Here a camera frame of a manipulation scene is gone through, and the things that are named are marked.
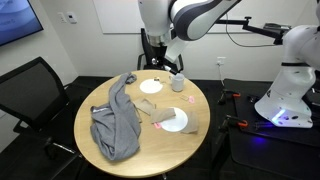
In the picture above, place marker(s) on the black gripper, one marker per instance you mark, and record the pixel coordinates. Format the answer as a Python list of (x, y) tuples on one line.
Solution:
[(156, 53)]

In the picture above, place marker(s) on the white marker with black cap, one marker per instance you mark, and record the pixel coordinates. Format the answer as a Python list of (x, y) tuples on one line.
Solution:
[(167, 68)]

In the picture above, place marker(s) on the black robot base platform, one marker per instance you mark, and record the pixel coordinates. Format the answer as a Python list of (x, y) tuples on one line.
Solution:
[(266, 153)]

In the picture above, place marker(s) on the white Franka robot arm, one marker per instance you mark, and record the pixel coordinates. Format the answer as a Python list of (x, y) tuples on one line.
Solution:
[(293, 83)]

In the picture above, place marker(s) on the white ceramic cup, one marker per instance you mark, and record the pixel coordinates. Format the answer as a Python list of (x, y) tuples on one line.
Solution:
[(177, 83)]

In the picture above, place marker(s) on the small dark table object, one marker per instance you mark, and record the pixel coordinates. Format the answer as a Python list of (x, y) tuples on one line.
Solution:
[(156, 79)]

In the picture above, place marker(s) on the clear plastic tag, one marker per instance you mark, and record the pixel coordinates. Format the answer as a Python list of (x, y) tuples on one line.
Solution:
[(184, 97)]

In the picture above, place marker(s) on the small white round plate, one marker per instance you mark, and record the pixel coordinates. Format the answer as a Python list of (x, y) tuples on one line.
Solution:
[(150, 86)]

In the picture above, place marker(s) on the black office chair with armrests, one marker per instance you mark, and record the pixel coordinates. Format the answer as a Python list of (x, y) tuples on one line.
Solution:
[(144, 65)]

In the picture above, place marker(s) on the pink tag beside clear tag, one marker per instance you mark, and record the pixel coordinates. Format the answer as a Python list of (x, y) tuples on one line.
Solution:
[(191, 99)]

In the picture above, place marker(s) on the large white round plate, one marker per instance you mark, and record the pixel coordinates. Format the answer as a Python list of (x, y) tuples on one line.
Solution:
[(176, 121)]

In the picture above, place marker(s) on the pink tag beside large plate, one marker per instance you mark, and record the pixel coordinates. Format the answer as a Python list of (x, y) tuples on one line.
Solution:
[(157, 125)]

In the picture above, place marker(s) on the orange black bar clamp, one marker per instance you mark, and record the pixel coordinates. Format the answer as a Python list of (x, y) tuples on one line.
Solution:
[(230, 96), (235, 122)]

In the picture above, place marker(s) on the grey hooded sweatshirt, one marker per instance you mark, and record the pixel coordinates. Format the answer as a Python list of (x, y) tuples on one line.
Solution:
[(115, 126)]

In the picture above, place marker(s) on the small black knob on platform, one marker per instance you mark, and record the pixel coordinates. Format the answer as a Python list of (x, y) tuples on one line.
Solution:
[(252, 98)]

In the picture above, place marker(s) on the black mesh office chair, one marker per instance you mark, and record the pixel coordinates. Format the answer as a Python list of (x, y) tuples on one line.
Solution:
[(30, 86)]

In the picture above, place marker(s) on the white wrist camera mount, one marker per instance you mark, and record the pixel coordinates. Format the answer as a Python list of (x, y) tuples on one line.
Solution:
[(175, 49)]

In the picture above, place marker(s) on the white wall power outlet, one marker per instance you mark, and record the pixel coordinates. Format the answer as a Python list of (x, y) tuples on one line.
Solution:
[(220, 61)]

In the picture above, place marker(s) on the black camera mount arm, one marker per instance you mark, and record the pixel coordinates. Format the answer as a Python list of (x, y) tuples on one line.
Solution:
[(263, 30)]

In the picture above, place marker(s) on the white wall thermostat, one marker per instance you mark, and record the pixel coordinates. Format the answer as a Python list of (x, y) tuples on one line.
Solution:
[(71, 17)]

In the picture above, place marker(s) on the white light switch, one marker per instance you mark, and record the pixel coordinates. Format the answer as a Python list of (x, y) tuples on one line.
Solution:
[(61, 17)]

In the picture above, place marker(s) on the wall mounted display screen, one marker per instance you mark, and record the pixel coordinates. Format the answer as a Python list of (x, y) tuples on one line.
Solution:
[(16, 16)]

